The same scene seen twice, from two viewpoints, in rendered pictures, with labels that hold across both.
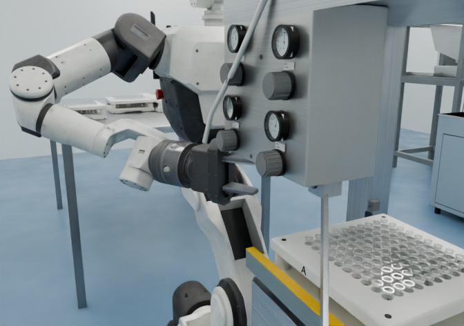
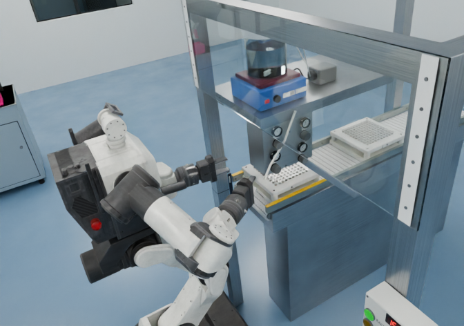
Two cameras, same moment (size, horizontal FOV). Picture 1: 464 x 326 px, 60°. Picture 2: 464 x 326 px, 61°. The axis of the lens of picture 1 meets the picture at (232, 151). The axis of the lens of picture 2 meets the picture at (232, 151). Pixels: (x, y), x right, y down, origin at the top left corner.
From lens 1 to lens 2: 1.55 m
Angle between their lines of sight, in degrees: 84
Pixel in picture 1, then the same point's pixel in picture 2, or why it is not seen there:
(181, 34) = (147, 158)
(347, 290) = (305, 177)
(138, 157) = (230, 223)
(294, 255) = (286, 187)
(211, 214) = not seen: hidden behind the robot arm
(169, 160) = (244, 206)
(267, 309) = (283, 213)
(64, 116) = not seen: hidden behind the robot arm
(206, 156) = (248, 190)
